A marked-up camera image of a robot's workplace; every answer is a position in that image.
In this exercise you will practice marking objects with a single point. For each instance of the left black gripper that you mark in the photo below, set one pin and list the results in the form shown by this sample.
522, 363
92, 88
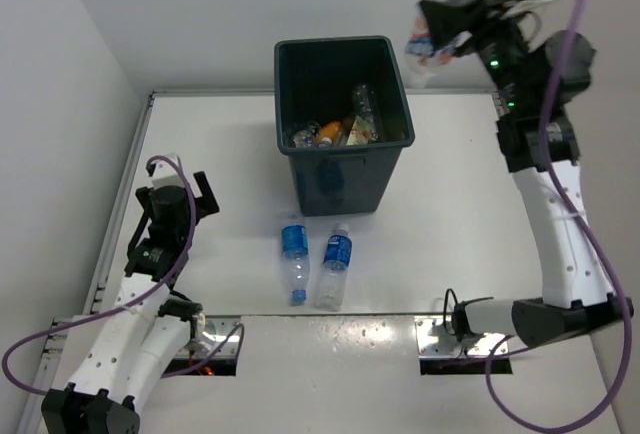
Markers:
205, 204

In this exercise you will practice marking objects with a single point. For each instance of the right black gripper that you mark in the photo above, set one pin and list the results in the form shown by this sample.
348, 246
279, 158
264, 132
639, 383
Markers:
462, 14

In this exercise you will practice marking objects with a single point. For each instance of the clear bottle orange blue label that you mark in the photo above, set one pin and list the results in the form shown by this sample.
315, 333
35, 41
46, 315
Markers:
423, 60

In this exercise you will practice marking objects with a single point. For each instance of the clear bottle white cap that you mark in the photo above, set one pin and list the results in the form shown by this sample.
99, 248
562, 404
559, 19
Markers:
365, 105

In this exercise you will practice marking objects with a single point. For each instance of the blue label bottle white cap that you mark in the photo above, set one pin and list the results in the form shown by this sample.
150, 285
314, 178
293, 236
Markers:
335, 266

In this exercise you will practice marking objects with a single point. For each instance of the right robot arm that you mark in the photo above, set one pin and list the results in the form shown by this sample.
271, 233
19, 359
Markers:
580, 294

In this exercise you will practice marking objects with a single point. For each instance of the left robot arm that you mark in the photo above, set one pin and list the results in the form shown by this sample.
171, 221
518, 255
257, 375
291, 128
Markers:
134, 347

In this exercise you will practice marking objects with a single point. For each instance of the clear crushed bottle in bin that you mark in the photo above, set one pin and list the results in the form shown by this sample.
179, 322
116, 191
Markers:
306, 137

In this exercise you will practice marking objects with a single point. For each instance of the dark green plastic bin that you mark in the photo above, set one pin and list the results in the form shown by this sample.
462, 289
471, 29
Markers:
315, 80

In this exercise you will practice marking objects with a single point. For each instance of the orange juice bottle in bin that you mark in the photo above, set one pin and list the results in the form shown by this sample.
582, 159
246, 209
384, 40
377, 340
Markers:
330, 135

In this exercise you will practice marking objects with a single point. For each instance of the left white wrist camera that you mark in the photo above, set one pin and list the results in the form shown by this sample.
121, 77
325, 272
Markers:
162, 174

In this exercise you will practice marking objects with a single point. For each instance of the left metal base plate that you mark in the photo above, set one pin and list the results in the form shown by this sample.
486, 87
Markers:
214, 332

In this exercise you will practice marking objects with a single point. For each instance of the metal base plate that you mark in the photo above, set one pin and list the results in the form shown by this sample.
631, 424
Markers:
214, 332
436, 343

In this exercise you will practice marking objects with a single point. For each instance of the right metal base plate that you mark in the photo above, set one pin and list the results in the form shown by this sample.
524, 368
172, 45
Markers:
436, 343

